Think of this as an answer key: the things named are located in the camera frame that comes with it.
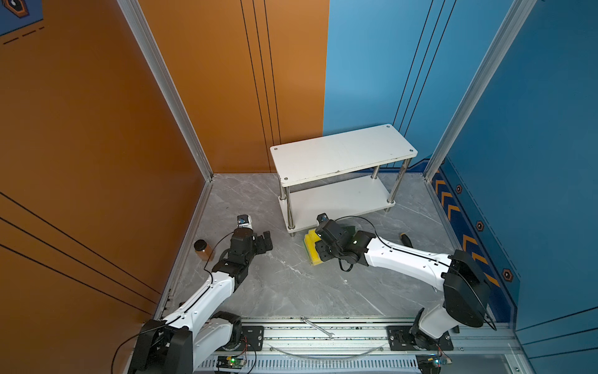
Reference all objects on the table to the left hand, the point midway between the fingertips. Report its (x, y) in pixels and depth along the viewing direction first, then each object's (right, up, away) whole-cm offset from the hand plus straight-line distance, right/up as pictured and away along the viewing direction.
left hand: (259, 232), depth 87 cm
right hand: (+23, -5, -3) cm, 24 cm away
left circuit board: (-5, -37, -16) cm, 41 cm away
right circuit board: (+56, -37, -16) cm, 69 cm away
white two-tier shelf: (+25, +19, -13) cm, 34 cm away
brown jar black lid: (-20, -6, -2) cm, 21 cm away
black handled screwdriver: (+59, -4, +7) cm, 59 cm away
